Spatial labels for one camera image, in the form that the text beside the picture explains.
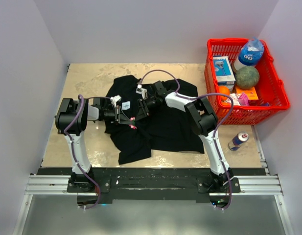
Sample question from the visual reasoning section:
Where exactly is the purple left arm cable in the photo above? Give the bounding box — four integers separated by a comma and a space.
64, 94, 112, 210

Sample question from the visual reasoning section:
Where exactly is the orange box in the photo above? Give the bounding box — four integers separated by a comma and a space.
233, 85, 258, 100

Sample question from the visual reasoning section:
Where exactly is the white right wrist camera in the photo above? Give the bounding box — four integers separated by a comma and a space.
136, 84, 148, 99

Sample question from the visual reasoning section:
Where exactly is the pink small package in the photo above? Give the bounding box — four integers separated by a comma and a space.
236, 93, 249, 106

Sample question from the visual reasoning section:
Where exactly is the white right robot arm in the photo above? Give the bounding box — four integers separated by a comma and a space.
136, 81, 233, 195

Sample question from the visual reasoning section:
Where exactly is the aluminium rail frame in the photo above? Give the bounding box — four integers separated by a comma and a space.
14, 129, 294, 235

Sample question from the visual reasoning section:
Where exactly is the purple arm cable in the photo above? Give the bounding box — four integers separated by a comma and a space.
64, 94, 112, 210
140, 70, 234, 211

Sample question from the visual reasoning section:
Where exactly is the blue plastic bag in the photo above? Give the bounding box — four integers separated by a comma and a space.
232, 37, 265, 72

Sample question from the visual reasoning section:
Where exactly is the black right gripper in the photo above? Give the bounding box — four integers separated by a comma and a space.
135, 96, 160, 122

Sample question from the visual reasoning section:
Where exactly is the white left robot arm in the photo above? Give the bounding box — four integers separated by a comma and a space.
55, 95, 134, 193

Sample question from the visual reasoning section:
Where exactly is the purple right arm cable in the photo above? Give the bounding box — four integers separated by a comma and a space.
140, 70, 234, 211

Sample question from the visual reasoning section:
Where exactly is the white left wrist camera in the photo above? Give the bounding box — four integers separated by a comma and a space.
110, 95, 121, 107

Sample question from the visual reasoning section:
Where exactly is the green round melon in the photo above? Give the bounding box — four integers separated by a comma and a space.
235, 66, 260, 90

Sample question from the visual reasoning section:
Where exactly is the blue white box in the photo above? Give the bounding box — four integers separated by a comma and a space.
213, 56, 236, 92

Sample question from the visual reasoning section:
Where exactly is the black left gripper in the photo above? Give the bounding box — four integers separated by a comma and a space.
102, 105, 133, 126

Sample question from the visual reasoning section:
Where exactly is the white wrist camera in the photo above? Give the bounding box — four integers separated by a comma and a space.
136, 84, 148, 99
110, 95, 121, 107

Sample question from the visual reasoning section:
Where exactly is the red plastic basket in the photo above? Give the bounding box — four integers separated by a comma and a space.
204, 38, 290, 125

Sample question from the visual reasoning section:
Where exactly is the black garment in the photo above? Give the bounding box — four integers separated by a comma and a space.
105, 75, 204, 165

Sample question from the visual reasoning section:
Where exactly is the blue silver drink can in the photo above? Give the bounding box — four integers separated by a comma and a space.
228, 132, 249, 151

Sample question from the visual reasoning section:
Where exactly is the orange fruit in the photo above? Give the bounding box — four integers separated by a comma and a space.
219, 86, 230, 102

